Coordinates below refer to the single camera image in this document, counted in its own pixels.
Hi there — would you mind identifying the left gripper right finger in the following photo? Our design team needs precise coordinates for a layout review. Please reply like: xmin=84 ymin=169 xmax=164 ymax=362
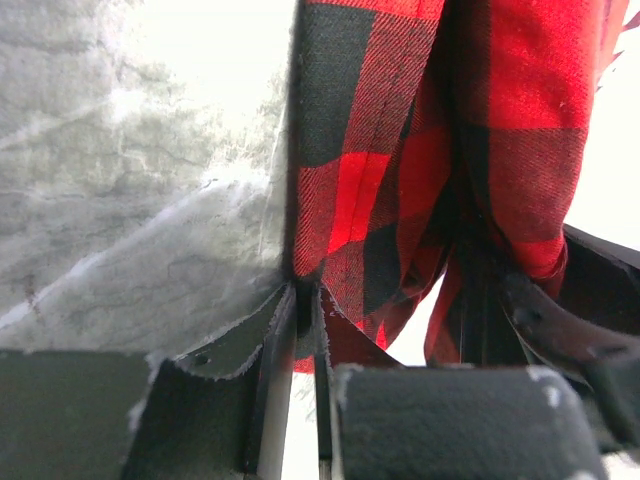
xmin=312 ymin=288 xmax=607 ymax=479

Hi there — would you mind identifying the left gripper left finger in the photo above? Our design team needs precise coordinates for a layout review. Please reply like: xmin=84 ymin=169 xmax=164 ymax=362
xmin=1 ymin=285 xmax=296 ymax=479

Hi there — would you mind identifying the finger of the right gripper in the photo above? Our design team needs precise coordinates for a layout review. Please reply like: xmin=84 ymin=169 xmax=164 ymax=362
xmin=499 ymin=225 xmax=639 ymax=450

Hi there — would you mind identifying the red black plaid shirt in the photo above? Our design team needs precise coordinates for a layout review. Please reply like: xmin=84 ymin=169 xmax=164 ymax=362
xmin=293 ymin=1 xmax=629 ymax=364

